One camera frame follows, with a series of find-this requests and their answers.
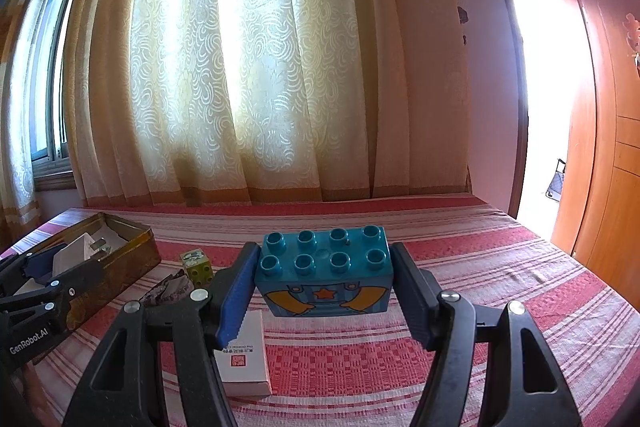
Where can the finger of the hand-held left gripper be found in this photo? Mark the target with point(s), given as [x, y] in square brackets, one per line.
[37, 264]
[75, 284]

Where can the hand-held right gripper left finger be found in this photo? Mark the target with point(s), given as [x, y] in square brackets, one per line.
[237, 302]

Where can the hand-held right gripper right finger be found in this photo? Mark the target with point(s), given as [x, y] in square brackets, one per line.
[415, 302]

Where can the green cube toy block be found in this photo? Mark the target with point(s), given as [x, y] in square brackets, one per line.
[197, 269]

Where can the white box with red label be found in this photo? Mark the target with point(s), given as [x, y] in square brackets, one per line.
[245, 357]

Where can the gold rectangular tin box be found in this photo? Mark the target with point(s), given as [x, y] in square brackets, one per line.
[125, 257]

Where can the blue studded building block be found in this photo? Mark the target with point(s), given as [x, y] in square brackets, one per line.
[320, 287]

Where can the red striped bedspread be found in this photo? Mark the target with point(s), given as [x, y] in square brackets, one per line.
[500, 267]

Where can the patterned cream orange curtain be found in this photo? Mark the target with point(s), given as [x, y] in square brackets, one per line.
[250, 57]
[17, 157]

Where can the sliding window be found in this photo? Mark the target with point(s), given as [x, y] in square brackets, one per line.
[50, 82]

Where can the dark folding chair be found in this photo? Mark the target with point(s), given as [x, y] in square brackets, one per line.
[556, 179]

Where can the orange wooden door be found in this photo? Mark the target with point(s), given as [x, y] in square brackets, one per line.
[600, 157]

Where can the red flower door decoration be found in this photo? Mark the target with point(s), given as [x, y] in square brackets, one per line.
[632, 32]

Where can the dark brown door frame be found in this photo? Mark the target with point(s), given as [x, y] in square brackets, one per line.
[510, 57]

